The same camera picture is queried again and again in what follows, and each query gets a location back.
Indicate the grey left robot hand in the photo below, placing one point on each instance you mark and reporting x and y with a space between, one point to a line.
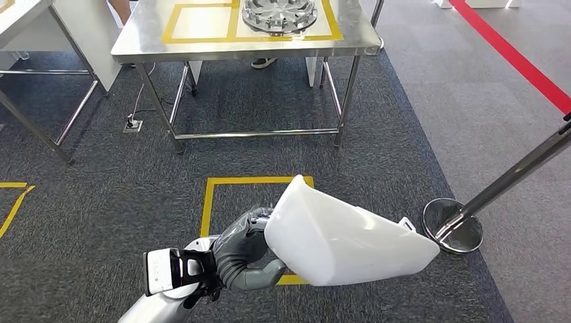
243 249

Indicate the white plastic mirror cover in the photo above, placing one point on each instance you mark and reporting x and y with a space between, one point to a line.
348 240

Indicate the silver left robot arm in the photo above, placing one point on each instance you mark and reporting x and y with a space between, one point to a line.
151 312

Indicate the stainless steel workbench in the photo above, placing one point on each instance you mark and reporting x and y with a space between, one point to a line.
22 18
142 40

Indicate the floor power socket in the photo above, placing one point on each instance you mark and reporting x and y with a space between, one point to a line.
132 127

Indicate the person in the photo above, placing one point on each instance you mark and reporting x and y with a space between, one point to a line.
119 10
264 63

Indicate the white desk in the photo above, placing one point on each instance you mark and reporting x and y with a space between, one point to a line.
89 40
311 71

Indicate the grey wheel hubcap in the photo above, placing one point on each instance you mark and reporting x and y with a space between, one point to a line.
279 15

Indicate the red barrier belt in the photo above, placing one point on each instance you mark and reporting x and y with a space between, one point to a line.
513 55

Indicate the white display plinth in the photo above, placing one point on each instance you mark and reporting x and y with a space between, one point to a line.
490 3

